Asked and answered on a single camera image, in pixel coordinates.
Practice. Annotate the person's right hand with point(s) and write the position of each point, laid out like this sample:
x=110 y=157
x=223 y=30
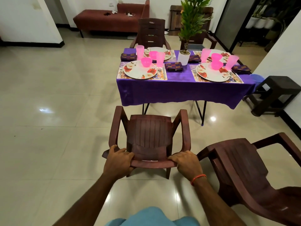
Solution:
x=187 y=166

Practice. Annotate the white floral plate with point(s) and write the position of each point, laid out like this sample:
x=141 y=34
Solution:
x=225 y=56
x=209 y=75
x=134 y=70
x=165 y=54

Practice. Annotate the white charger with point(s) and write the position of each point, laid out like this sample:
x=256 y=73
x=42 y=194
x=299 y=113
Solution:
x=127 y=14

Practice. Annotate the brown plastic chair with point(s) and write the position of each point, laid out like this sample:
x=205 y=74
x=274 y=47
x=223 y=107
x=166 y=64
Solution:
x=150 y=134
x=244 y=171
x=209 y=37
x=151 y=33

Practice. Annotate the small black cloth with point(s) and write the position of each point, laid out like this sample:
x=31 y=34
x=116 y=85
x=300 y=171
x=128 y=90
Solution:
x=108 y=13

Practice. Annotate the red wrist thread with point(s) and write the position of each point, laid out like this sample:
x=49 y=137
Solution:
x=198 y=179

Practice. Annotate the person's right forearm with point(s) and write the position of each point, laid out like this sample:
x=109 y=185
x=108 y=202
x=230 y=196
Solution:
x=216 y=204

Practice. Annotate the red-brown sofa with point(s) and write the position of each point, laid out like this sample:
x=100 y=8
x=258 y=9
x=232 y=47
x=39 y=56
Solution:
x=108 y=21

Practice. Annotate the white wall socket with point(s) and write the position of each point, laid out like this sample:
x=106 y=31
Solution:
x=111 y=4

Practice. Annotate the small white planter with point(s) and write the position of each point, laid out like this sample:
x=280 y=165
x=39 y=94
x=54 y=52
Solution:
x=264 y=21
x=252 y=22

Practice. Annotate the person's left hand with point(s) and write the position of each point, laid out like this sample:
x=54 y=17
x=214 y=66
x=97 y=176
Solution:
x=117 y=163

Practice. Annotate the purple tablecloth table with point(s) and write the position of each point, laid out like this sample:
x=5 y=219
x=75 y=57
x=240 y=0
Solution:
x=178 y=89

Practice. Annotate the pink plastic bowl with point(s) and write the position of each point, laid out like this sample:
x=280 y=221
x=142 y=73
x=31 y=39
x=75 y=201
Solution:
x=216 y=65
x=146 y=62
x=216 y=56

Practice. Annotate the black stool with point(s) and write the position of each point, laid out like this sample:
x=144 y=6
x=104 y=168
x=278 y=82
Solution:
x=277 y=91

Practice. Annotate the blue plastic bucket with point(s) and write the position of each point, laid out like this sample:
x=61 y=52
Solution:
x=256 y=78

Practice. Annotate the grey plastic tray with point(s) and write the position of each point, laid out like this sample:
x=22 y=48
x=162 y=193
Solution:
x=195 y=46

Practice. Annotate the person's teal t-shirt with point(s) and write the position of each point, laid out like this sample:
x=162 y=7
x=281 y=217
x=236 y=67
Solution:
x=153 y=216

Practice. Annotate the person's left forearm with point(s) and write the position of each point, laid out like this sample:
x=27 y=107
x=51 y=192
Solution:
x=87 y=202

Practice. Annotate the green plant in white pot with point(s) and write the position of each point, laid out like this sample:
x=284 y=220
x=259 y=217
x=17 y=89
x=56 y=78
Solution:
x=183 y=58

